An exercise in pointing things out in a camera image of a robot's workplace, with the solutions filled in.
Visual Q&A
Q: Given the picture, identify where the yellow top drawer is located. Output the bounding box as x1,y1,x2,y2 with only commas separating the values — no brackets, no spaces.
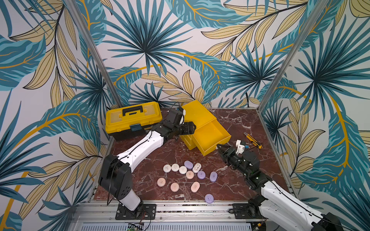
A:
192,119,231,156

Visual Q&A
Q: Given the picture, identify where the white round earphone case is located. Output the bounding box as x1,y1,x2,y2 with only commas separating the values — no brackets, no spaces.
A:
178,166,188,175
163,164,172,173
171,164,180,172

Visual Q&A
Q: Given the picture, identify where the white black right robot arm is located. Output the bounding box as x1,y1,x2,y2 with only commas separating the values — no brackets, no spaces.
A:
217,144,344,231

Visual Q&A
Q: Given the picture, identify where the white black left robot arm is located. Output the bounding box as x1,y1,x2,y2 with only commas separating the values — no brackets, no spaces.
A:
98,119,197,211

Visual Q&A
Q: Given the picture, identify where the yellow plastic drawer cabinet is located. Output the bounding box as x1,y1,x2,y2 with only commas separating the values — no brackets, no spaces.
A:
180,100,216,156

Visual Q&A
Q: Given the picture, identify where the purple oval earphone case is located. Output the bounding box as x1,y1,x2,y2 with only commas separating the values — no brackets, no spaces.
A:
209,171,218,182

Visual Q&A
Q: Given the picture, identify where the yellow black utility knife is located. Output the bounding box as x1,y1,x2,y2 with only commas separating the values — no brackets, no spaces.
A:
244,132,263,150

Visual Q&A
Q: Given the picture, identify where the purple round earphone case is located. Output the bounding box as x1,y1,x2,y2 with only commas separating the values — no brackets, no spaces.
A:
204,193,214,204
184,160,194,169
197,170,206,180

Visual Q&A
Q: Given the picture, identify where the white oval earphone case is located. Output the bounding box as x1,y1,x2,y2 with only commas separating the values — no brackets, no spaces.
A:
192,163,202,174

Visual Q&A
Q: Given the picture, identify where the pink round earphone case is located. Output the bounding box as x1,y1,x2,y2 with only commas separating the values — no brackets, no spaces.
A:
186,171,194,180
157,178,166,187
170,182,179,192

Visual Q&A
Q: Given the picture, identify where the pink oval earphone case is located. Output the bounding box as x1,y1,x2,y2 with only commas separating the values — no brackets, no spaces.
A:
191,182,200,193

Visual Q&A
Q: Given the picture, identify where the yellow black plastic toolbox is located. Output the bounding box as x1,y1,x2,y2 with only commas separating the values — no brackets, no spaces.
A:
106,102,162,141

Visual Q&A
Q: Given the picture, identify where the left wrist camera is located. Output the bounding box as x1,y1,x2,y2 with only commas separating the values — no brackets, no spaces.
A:
166,107,186,125

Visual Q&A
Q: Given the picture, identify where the right aluminium frame post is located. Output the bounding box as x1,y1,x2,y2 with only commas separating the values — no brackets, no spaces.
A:
257,0,330,112

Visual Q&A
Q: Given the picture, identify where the aluminium frame post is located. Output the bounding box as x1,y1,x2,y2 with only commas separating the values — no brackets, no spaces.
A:
257,0,330,112
65,0,124,107

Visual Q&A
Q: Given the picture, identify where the left aluminium frame post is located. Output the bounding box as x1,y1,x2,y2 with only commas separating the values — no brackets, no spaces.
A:
65,0,124,107

